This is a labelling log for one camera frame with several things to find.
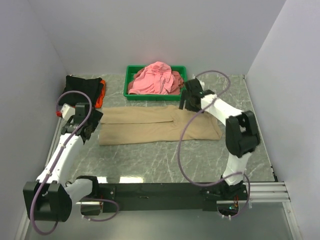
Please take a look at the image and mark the beige t shirt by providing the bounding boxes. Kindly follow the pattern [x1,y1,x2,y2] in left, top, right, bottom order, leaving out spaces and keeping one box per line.
[98,105,223,146]

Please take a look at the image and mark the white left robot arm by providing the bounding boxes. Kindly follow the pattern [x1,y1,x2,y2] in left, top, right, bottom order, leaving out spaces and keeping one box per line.
[23,102,103,222]

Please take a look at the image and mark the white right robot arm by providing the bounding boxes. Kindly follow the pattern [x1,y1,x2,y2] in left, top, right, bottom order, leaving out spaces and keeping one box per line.
[179,78,261,200]

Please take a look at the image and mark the dusty rose t shirt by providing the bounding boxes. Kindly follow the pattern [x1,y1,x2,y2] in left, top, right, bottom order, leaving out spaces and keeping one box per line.
[133,68,185,96]

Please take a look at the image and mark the orange folded t shirt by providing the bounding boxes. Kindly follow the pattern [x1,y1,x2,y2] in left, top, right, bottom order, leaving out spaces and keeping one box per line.
[94,78,107,109]

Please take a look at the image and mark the pink t shirt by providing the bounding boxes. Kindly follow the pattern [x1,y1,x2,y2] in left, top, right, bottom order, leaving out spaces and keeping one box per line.
[127,61,175,95]

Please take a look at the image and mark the black folded t shirt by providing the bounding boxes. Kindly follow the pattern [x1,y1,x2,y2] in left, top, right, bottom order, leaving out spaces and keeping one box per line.
[58,75,101,107]

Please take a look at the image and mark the green plastic bin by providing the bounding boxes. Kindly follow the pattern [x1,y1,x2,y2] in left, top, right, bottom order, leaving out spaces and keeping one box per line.
[123,65,185,102]

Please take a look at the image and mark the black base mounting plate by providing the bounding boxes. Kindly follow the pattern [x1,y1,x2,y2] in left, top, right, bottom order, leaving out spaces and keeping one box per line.
[99,182,248,212]

